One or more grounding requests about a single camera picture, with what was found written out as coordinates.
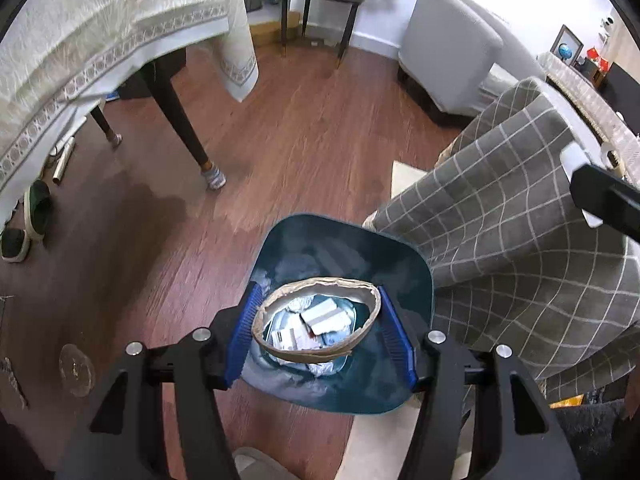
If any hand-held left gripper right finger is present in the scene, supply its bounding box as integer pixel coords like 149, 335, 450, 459
377, 285, 581, 480

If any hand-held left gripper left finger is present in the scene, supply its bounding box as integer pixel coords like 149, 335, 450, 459
55, 281, 267, 480

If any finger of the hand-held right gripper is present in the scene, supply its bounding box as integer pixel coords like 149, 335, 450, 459
570, 164, 640, 243

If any plain white box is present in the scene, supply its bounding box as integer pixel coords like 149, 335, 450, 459
559, 142, 608, 229

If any teal plastic bin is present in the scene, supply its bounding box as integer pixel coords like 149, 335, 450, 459
240, 213, 434, 415

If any small white printed box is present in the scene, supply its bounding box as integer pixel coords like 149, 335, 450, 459
272, 326, 322, 352

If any crumpled foil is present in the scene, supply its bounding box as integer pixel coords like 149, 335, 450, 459
304, 359, 342, 379

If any cream lace cloth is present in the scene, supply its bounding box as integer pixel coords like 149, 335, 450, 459
539, 52, 640, 187

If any grey checked blanket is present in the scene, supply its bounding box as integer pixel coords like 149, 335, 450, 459
367, 77, 640, 396

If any black screen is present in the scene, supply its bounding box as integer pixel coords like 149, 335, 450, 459
599, 62, 640, 113

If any grey house slipper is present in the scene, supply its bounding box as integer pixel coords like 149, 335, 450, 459
232, 447, 297, 480

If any framed globe picture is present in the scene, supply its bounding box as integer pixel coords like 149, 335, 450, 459
549, 24, 584, 64

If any dark fuzzy clothing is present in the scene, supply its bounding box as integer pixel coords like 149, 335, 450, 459
547, 396, 640, 480

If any light grey armchair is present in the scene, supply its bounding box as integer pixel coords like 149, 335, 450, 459
397, 0, 547, 127

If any long dark table leg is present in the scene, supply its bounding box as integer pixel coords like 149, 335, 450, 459
139, 54, 227, 191

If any green slipper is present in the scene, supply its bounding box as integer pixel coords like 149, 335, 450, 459
22, 180, 54, 242
0, 227, 32, 264

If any short dark table leg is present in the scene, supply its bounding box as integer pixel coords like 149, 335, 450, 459
90, 104, 124, 149

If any metal tube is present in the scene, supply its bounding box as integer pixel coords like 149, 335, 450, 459
50, 137, 77, 186

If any cream patterned tablecloth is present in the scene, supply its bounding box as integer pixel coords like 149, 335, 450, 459
0, 0, 260, 221

